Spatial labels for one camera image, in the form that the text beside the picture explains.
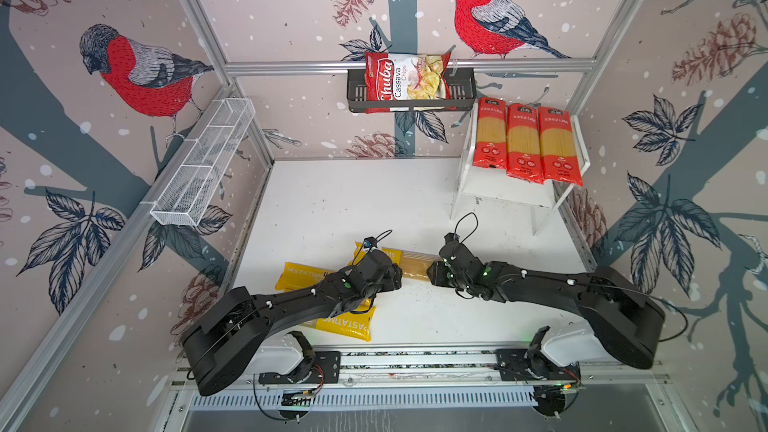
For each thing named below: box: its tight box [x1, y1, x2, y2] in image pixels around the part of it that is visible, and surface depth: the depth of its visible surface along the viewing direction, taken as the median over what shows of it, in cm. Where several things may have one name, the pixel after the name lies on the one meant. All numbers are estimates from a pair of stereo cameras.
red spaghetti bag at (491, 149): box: [472, 97, 508, 169], surface depth 80 cm
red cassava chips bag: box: [364, 51, 457, 114], surface depth 89 cm
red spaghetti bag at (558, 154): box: [539, 107, 583, 187], surface depth 76 cm
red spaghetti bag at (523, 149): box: [506, 103, 544, 185], surface depth 77 cm
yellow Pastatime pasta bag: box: [300, 298, 376, 341], surface depth 79 cm
